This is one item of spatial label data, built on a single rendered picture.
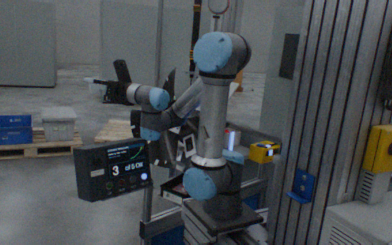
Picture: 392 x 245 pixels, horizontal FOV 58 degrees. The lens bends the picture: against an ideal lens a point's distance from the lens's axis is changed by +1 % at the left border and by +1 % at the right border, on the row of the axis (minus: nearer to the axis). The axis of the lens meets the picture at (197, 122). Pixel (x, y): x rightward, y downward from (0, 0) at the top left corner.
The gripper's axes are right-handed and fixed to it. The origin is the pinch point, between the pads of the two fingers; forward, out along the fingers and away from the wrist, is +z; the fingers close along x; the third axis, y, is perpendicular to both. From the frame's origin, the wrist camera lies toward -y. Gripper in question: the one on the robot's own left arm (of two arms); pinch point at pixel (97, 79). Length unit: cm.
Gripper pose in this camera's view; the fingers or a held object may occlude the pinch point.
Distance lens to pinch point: 147.3
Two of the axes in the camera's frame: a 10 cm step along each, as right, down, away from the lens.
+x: 5.5, -0.4, 8.3
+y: -1.6, 9.8, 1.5
